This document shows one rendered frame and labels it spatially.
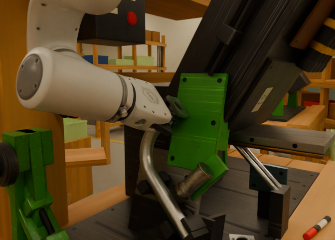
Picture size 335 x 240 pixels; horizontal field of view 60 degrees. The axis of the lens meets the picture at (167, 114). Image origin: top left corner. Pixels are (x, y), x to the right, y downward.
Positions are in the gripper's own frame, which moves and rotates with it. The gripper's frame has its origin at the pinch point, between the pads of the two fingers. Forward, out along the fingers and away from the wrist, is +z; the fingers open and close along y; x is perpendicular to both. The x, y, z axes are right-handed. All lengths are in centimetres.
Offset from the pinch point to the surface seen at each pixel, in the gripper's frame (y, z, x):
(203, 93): -0.6, 3.0, -7.9
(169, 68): 622, 824, 273
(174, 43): 670, 802, 196
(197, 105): -1.8, 3.0, -5.3
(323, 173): -22, 73, -8
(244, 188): -15.1, 43.4, 10.6
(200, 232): -23.6, 1.4, 8.1
